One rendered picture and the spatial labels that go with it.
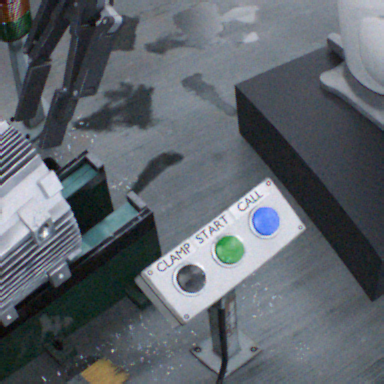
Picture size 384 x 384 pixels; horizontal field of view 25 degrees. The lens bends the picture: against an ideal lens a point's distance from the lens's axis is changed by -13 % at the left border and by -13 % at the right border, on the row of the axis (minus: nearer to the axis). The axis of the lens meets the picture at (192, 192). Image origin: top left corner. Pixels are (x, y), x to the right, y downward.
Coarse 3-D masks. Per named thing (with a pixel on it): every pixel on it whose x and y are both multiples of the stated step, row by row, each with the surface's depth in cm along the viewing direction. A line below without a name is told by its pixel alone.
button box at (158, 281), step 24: (264, 192) 100; (240, 216) 99; (288, 216) 100; (192, 240) 97; (216, 240) 97; (264, 240) 99; (288, 240) 99; (168, 264) 96; (216, 264) 97; (240, 264) 97; (264, 264) 99; (144, 288) 98; (168, 288) 95; (216, 288) 96; (168, 312) 96; (192, 312) 95
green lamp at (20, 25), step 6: (30, 12) 128; (24, 18) 126; (30, 18) 128; (0, 24) 126; (6, 24) 125; (12, 24) 126; (18, 24) 126; (24, 24) 127; (30, 24) 129; (0, 30) 128; (6, 30) 127; (12, 30) 127; (18, 30) 127; (24, 30) 128; (6, 36) 128; (12, 36) 128; (18, 36) 128
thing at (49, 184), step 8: (0, 128) 108; (48, 176) 102; (56, 176) 103; (40, 184) 102; (48, 184) 102; (56, 184) 103; (48, 192) 102; (56, 192) 103; (80, 248) 112; (72, 256) 112
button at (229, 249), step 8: (224, 240) 97; (232, 240) 97; (240, 240) 97; (216, 248) 97; (224, 248) 97; (232, 248) 97; (240, 248) 97; (216, 256) 97; (224, 256) 96; (232, 256) 97; (240, 256) 97
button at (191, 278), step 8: (192, 264) 96; (184, 272) 95; (192, 272) 95; (200, 272) 95; (176, 280) 95; (184, 280) 95; (192, 280) 95; (200, 280) 95; (184, 288) 95; (192, 288) 95; (200, 288) 95
